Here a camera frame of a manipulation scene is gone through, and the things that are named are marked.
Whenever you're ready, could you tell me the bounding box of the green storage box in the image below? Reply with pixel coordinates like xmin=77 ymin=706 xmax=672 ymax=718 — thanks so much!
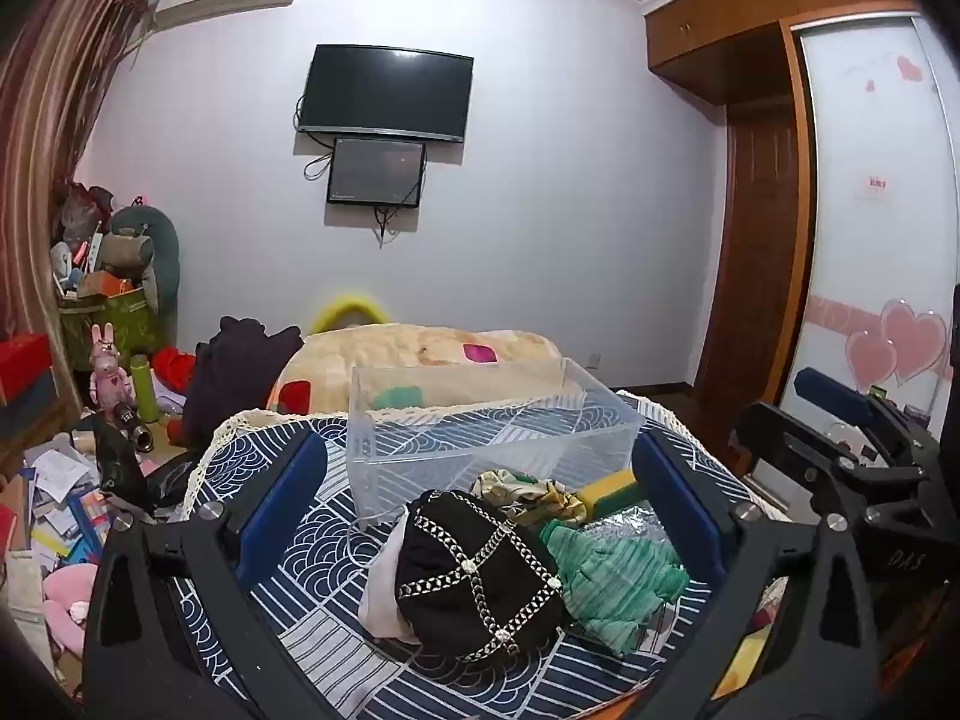
xmin=60 ymin=286 xmax=163 ymax=371

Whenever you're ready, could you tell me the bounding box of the brown wooden door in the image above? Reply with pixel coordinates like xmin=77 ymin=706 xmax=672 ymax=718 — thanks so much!
xmin=694 ymin=101 xmax=805 ymax=430

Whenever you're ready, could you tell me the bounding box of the black bag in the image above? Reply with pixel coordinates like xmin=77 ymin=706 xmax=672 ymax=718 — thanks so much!
xmin=91 ymin=414 xmax=156 ymax=520

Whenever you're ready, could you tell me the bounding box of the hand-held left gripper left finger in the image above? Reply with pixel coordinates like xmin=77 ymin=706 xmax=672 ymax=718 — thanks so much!
xmin=81 ymin=431 xmax=338 ymax=720

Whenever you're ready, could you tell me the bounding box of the white cloth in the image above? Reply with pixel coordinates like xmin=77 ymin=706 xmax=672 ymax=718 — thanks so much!
xmin=358 ymin=508 xmax=422 ymax=646

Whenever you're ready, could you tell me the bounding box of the green bottle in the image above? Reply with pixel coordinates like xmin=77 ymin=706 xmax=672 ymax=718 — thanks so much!
xmin=130 ymin=354 xmax=161 ymax=423

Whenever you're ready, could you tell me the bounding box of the yellow round object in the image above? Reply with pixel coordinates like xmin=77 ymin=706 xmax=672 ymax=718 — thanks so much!
xmin=307 ymin=294 xmax=392 ymax=335

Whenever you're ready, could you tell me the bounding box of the red cloth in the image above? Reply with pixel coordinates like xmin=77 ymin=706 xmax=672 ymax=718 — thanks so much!
xmin=153 ymin=346 xmax=198 ymax=392

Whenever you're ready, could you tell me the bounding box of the small black wall monitor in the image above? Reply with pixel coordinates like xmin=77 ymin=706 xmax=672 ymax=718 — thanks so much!
xmin=326 ymin=136 xmax=428 ymax=209

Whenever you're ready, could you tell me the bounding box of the brown striped curtain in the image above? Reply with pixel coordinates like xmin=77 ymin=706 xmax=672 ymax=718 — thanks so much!
xmin=0 ymin=0 xmax=163 ymax=406

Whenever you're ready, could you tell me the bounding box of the dark clothes pile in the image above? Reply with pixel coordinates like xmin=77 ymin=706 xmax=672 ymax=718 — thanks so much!
xmin=182 ymin=316 xmax=305 ymax=452

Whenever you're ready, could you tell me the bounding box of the yellow green sponge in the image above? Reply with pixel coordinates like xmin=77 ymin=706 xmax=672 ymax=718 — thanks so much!
xmin=576 ymin=468 xmax=646 ymax=520

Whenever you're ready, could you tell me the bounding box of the pink rabbit figure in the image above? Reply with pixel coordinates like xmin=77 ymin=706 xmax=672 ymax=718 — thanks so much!
xmin=89 ymin=323 xmax=137 ymax=410

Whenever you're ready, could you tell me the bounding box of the wooden overhead cabinet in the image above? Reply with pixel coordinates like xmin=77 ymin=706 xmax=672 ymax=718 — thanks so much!
xmin=643 ymin=0 xmax=935 ymax=107

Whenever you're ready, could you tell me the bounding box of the clear plastic storage box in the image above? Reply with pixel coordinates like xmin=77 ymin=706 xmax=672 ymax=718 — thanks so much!
xmin=346 ymin=357 xmax=646 ymax=527

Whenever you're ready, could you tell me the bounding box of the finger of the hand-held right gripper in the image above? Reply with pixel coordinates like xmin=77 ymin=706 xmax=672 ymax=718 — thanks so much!
xmin=733 ymin=400 xmax=929 ymax=520
xmin=795 ymin=366 xmax=944 ymax=470

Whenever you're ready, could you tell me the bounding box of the black flashlight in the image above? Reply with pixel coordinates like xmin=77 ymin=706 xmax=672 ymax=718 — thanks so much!
xmin=112 ymin=402 xmax=155 ymax=454

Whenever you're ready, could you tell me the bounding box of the white wardrobe door with hearts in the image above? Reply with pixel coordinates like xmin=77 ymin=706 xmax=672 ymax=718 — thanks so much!
xmin=780 ymin=15 xmax=960 ymax=437

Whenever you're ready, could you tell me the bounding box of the wall-mounted black television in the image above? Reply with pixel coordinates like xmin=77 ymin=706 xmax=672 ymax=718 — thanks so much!
xmin=294 ymin=44 xmax=475 ymax=146

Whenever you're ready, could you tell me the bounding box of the clutter pile in box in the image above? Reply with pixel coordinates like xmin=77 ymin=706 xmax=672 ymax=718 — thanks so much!
xmin=51 ymin=181 xmax=151 ymax=302

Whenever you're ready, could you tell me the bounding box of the yellow patterned scarf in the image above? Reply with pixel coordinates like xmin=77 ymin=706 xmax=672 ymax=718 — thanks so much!
xmin=471 ymin=468 xmax=590 ymax=530

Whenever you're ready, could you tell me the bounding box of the red box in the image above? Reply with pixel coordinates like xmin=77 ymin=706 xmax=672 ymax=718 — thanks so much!
xmin=0 ymin=331 xmax=56 ymax=406

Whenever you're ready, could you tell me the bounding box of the green pleated cloth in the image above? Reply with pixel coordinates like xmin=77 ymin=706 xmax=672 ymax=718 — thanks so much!
xmin=541 ymin=519 xmax=691 ymax=658

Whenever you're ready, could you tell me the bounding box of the black hat with silver chains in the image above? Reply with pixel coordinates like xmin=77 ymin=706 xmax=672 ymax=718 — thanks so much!
xmin=395 ymin=490 xmax=568 ymax=665

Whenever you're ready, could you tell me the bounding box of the silver foil bag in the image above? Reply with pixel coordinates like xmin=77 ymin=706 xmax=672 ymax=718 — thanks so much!
xmin=591 ymin=505 xmax=673 ymax=550

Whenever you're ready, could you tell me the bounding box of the green plush pillow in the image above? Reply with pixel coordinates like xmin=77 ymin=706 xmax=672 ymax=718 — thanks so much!
xmin=109 ymin=204 xmax=182 ymax=316

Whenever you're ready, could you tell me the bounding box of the pink plush toy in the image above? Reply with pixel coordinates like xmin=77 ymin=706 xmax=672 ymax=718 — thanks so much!
xmin=41 ymin=564 xmax=103 ymax=655

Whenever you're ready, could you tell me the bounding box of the blue white patterned bedspread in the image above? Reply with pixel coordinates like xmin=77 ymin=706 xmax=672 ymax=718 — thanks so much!
xmin=161 ymin=388 xmax=796 ymax=720

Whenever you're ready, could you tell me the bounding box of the yellow plush blanket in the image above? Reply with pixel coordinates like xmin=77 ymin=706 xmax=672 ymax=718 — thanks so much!
xmin=266 ymin=324 xmax=563 ymax=422

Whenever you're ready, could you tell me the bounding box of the pile of papers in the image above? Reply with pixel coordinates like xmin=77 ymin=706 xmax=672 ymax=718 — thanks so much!
xmin=0 ymin=427 xmax=115 ymax=572

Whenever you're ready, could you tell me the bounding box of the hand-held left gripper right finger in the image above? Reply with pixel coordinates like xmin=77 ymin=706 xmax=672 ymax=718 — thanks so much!
xmin=630 ymin=431 xmax=882 ymax=720

